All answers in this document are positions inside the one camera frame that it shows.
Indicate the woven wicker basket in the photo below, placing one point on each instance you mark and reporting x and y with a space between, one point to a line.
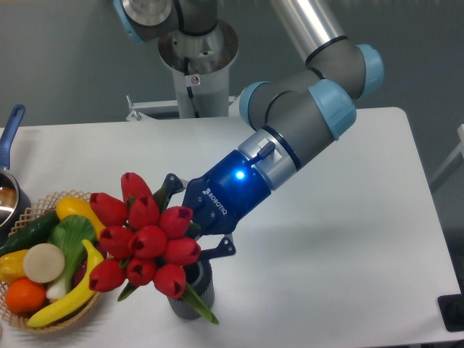
19 320

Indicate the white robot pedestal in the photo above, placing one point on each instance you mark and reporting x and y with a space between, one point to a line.
200 69

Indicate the black device at edge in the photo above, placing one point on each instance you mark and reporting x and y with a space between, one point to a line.
451 308

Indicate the dark red vegetable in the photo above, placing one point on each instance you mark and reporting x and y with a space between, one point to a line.
79 274

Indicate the beige round slice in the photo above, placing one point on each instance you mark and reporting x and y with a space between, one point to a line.
43 263

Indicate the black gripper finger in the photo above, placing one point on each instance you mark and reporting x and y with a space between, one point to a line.
225 248
171 185

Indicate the grey ribbed vase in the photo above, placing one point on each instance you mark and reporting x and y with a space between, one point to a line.
199 277

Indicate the white frame at right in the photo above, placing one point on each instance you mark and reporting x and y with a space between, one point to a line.
451 163

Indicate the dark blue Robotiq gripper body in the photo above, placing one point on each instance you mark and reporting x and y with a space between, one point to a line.
226 193

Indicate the yellow banana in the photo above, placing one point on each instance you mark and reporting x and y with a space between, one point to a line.
72 301

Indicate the green bok choy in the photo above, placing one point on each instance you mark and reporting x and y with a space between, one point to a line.
68 236

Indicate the blue handled saucepan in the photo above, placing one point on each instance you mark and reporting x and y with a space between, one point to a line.
14 200

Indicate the yellow squash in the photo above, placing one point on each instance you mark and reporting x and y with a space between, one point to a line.
76 206

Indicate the yellow bell pepper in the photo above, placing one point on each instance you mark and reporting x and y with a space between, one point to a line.
11 266

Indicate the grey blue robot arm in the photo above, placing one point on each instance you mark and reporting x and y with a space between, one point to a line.
293 120

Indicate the green cucumber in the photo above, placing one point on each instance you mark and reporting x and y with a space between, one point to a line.
36 232

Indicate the red tulip bouquet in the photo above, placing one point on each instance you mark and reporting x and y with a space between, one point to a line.
147 242

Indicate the orange fruit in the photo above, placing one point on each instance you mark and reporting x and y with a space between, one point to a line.
25 296

